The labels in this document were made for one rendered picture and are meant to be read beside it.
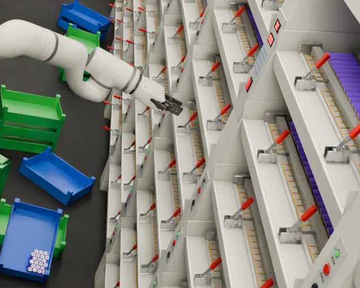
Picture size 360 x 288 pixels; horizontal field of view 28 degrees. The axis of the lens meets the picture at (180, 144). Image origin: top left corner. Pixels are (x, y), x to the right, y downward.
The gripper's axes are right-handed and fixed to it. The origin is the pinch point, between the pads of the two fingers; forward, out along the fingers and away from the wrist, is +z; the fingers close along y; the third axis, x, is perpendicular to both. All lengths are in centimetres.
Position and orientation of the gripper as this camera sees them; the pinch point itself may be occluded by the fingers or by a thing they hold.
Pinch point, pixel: (175, 106)
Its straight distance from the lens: 229.6
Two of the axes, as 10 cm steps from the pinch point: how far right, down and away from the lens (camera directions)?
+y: 0.6, 5.3, -8.4
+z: 8.2, 4.5, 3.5
